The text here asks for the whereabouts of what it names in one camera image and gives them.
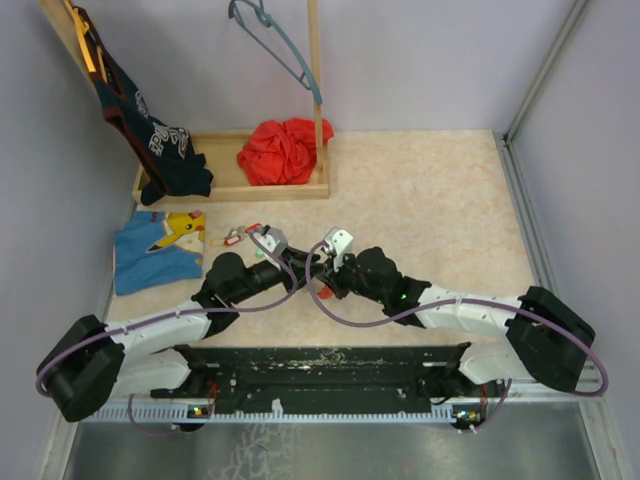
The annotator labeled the aluminium frame rail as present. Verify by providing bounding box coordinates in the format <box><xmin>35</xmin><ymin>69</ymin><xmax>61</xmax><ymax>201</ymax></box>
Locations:
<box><xmin>510</xmin><ymin>1</ymin><xmax>639</xmax><ymax>479</ymax></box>

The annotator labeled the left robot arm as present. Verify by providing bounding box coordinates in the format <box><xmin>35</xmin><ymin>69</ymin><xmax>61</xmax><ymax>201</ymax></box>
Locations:
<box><xmin>36</xmin><ymin>247</ymin><xmax>322</xmax><ymax>422</ymax></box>

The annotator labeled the dark navy jersey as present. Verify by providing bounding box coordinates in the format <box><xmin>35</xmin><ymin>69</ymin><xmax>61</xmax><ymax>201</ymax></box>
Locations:
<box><xmin>82</xmin><ymin>8</ymin><xmax>214</xmax><ymax>206</ymax></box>

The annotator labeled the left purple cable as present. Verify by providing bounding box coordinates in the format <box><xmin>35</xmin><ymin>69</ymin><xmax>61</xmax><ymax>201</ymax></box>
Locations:
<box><xmin>35</xmin><ymin>229</ymin><xmax>300</xmax><ymax>439</ymax></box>

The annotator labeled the blue pikachu shirt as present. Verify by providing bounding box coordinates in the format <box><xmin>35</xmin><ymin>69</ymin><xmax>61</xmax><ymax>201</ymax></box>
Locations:
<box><xmin>113</xmin><ymin>210</ymin><xmax>206</xmax><ymax>296</ymax></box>

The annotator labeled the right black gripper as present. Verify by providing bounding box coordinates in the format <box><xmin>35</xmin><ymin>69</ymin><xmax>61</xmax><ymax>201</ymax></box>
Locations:
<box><xmin>317</xmin><ymin>248</ymin><xmax>387</xmax><ymax>305</ymax></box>

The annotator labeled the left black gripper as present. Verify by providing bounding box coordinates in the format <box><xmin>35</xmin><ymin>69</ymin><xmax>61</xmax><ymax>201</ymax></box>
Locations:
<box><xmin>230</xmin><ymin>246</ymin><xmax>324</xmax><ymax>305</ymax></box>

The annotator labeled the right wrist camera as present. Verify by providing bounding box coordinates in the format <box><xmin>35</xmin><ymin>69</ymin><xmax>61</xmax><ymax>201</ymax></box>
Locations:
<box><xmin>321</xmin><ymin>227</ymin><xmax>354</xmax><ymax>272</ymax></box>

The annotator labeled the red crumpled cloth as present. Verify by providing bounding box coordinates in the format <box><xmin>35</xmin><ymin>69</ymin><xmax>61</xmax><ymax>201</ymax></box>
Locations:
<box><xmin>236</xmin><ymin>118</ymin><xmax>317</xmax><ymax>186</ymax></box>

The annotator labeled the teal clothes hanger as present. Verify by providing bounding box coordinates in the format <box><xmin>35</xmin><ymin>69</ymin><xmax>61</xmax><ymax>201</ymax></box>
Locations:
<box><xmin>228</xmin><ymin>0</ymin><xmax>324</xmax><ymax>105</ymax></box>

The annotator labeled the yellow clothes hanger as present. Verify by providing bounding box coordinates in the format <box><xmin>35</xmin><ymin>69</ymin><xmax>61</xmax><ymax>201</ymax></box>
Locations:
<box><xmin>63</xmin><ymin>0</ymin><xmax>107</xmax><ymax>82</ymax></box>

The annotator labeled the wooden rack tray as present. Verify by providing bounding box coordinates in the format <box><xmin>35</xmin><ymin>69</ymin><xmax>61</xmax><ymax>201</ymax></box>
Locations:
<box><xmin>40</xmin><ymin>1</ymin><xmax>330</xmax><ymax>202</ymax></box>

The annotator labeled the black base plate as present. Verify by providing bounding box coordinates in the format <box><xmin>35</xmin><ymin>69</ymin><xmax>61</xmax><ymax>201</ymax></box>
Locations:
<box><xmin>94</xmin><ymin>345</ymin><xmax>574</xmax><ymax>416</ymax></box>

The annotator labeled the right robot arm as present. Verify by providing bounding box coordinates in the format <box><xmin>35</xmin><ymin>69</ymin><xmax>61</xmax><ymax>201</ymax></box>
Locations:
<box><xmin>321</xmin><ymin>247</ymin><xmax>595</xmax><ymax>396</ymax></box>

